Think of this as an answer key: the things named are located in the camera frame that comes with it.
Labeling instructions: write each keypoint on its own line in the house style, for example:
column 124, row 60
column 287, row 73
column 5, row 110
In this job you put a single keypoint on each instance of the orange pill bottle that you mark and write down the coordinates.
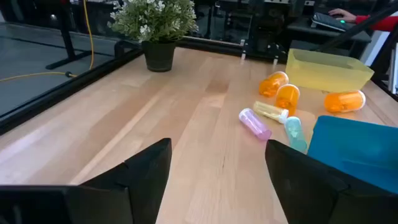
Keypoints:
column 343, row 101
column 287, row 98
column 273, row 84

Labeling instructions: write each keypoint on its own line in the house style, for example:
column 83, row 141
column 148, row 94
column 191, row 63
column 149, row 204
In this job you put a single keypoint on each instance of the potted green plant, black pot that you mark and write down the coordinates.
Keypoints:
column 158, row 56

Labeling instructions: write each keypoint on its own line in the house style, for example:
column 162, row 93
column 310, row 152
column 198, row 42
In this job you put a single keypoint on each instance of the purple pill bottle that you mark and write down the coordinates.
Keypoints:
column 255, row 124

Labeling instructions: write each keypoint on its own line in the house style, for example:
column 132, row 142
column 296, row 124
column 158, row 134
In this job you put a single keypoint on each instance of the person's hand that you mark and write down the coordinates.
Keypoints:
column 342, row 15

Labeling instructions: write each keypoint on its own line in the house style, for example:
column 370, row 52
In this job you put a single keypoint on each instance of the black keyboard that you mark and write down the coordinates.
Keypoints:
column 326, row 21

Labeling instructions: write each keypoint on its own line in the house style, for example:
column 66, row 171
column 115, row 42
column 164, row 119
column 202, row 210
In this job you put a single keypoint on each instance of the black desk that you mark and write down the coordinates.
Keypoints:
column 311, row 31

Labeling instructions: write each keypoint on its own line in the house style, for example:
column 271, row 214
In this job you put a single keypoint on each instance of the person's forearm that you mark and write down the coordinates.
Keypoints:
column 382, row 23

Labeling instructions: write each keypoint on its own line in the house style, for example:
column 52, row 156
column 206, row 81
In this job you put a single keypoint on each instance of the yellow-green pill bottle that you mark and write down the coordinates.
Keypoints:
column 269, row 111

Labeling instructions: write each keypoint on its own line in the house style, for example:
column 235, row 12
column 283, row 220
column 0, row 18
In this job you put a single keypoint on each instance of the black metal table frame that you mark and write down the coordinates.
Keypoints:
column 62, row 90

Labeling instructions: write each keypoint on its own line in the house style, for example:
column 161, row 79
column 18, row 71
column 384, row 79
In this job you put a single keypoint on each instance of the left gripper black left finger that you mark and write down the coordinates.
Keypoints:
column 146, row 174

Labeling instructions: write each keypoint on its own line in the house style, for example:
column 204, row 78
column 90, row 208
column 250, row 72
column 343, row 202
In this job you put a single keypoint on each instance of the black desk leg stand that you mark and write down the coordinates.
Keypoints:
column 66, row 31

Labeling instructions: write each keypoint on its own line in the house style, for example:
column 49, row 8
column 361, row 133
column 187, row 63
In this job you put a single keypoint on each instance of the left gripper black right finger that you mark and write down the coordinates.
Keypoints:
column 298, row 180

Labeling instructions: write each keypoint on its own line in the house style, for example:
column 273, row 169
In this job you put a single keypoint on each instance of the blue plastic bin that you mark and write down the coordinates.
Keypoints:
column 357, row 149

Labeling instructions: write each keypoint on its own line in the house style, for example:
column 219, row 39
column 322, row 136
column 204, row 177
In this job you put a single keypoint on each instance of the yellow translucent plastic bin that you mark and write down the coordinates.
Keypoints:
column 326, row 77

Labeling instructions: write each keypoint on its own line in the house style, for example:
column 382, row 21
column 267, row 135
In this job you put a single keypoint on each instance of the teal pill bottle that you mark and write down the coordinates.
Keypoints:
column 295, row 133

